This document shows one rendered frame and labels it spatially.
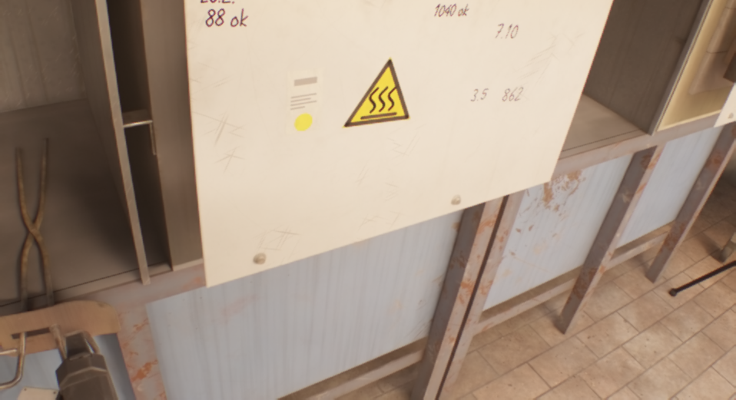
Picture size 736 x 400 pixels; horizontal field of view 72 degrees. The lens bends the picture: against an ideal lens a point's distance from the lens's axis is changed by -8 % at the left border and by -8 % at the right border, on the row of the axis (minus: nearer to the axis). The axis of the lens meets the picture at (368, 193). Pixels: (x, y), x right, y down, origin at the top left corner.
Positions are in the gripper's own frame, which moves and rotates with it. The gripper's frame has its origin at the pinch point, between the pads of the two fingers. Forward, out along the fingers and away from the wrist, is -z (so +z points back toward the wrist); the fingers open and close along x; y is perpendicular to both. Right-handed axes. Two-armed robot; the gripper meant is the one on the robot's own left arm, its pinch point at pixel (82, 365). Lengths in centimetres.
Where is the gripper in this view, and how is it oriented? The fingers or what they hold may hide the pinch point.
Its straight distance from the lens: 74.6
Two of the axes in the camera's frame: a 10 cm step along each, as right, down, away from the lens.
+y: -8.4, 2.3, -4.8
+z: 5.2, 5.6, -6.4
